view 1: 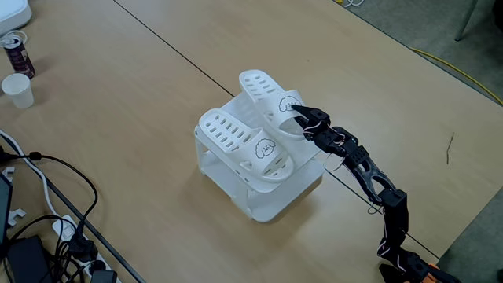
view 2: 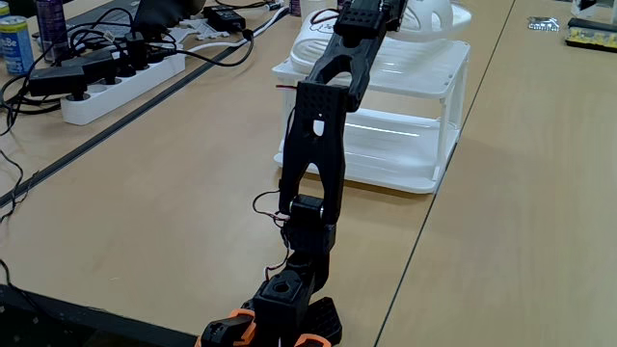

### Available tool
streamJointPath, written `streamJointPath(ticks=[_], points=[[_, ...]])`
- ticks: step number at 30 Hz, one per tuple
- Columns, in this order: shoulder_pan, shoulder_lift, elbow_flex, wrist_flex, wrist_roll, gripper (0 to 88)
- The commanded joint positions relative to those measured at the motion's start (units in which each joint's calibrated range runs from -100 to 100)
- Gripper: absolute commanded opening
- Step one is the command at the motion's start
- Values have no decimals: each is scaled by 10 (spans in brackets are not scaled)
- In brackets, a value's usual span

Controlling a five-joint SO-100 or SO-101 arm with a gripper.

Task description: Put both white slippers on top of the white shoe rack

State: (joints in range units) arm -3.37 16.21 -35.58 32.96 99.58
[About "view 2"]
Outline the white dog-print slipper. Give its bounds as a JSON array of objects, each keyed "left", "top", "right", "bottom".
[
  {"left": 288, "top": 10, "right": 338, "bottom": 76},
  {"left": 385, "top": 0, "right": 473, "bottom": 43}
]

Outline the white plastic shoe rack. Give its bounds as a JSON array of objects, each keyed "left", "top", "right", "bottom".
[{"left": 272, "top": 36, "right": 471, "bottom": 195}]

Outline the white paper cup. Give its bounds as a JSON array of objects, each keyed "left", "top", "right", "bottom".
[{"left": 299, "top": 0, "right": 328, "bottom": 15}]

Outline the silver foil packet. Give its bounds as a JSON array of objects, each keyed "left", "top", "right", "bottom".
[{"left": 526, "top": 15, "right": 561, "bottom": 33}]

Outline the black power adapter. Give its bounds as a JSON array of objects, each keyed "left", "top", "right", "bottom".
[{"left": 201, "top": 4, "right": 247, "bottom": 34}]

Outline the black and yellow box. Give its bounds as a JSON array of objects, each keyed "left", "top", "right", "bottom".
[{"left": 564, "top": 16, "right": 617, "bottom": 53}]

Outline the clear plastic box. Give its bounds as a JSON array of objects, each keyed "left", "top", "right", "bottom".
[{"left": 571, "top": 0, "right": 617, "bottom": 20}]

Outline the dark laptop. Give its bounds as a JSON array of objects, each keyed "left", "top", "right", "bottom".
[{"left": 67, "top": 0, "right": 208, "bottom": 42}]

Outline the black power plug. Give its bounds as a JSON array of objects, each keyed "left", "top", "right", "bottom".
[{"left": 123, "top": 31, "right": 150, "bottom": 72}]

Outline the white power strip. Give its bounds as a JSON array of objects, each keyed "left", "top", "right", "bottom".
[{"left": 60, "top": 51, "right": 187, "bottom": 126}]

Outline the black plug adapter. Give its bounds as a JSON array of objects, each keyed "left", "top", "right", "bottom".
[
  {"left": 28, "top": 65, "right": 89, "bottom": 101},
  {"left": 62, "top": 47, "right": 121, "bottom": 87}
]

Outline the orange table clamp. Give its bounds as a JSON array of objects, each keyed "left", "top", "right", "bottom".
[
  {"left": 195, "top": 307, "right": 259, "bottom": 347},
  {"left": 293, "top": 333, "right": 334, "bottom": 347}
]

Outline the tall purple drink can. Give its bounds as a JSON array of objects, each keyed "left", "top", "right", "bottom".
[{"left": 34, "top": 0, "right": 71, "bottom": 64}]

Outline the blue drink can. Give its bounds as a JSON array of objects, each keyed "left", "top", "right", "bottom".
[{"left": 0, "top": 14, "right": 36, "bottom": 76}]

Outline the white cable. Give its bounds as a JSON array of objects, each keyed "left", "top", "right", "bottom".
[{"left": 185, "top": 4, "right": 290, "bottom": 54}]

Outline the black cable with connector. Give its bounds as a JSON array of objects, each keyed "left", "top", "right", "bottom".
[{"left": 144, "top": 28, "right": 255, "bottom": 68}]

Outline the white printed bracket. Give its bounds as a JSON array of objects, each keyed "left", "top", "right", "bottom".
[{"left": 166, "top": 17, "right": 231, "bottom": 49}]

